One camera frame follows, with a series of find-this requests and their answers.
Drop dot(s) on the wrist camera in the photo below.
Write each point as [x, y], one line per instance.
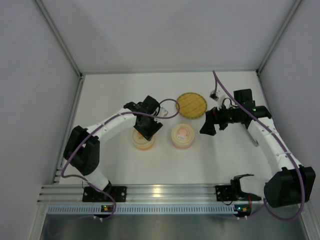
[162, 112]
[217, 96]

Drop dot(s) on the aluminium frame post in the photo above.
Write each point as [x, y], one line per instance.
[279, 34]
[39, 4]

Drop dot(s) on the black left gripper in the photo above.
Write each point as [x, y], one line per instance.
[148, 126]

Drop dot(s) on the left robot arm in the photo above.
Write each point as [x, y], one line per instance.
[83, 147]

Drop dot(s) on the round bamboo tray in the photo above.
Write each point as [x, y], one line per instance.
[192, 105]

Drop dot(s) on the metal tongs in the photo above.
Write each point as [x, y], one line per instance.
[254, 142]

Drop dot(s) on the right aluminium frame post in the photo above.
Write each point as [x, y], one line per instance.
[279, 34]

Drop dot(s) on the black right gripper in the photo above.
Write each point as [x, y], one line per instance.
[215, 120]

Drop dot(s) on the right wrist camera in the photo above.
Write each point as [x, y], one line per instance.
[217, 96]

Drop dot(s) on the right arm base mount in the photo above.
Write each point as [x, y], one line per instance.
[225, 192]

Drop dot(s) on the left aluminium frame post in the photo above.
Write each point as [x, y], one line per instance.
[39, 4]

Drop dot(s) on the cream lid orange handle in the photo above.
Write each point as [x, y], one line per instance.
[136, 136]

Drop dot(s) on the aluminium front rail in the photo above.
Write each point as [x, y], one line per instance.
[134, 193]

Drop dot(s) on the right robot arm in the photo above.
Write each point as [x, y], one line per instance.
[291, 182]

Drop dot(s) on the cream lid pink handle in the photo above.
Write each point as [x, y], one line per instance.
[182, 134]

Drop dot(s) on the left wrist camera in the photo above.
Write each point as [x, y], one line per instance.
[162, 112]

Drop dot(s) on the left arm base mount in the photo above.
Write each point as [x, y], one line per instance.
[117, 193]

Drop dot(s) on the pink lunch bowl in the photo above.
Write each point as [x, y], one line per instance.
[182, 145]

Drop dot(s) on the slotted cable duct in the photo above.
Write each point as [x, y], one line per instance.
[142, 209]

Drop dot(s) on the orange lunch bowl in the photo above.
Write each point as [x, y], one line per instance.
[143, 145]

